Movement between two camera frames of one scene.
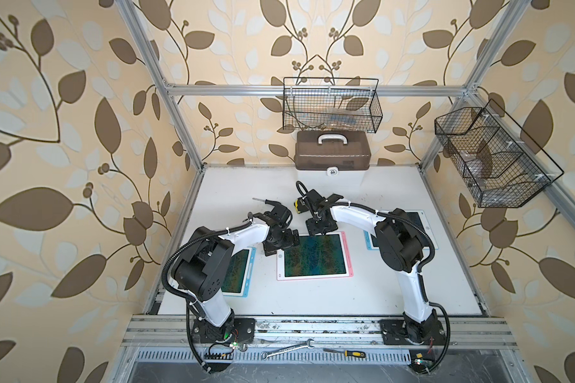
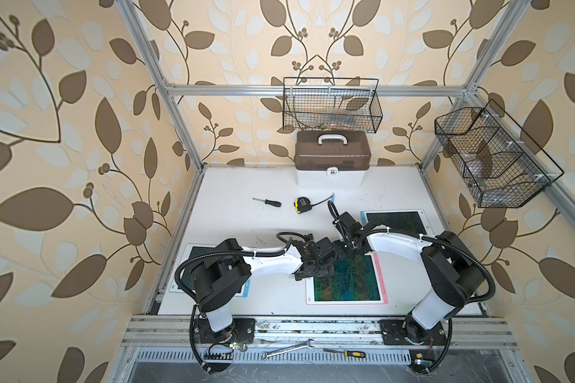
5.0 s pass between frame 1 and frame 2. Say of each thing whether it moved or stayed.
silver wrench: stayed
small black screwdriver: stayed
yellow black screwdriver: stayed
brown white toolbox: stayed
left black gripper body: moved
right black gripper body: moved
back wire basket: stayed
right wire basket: stayed
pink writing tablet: moved
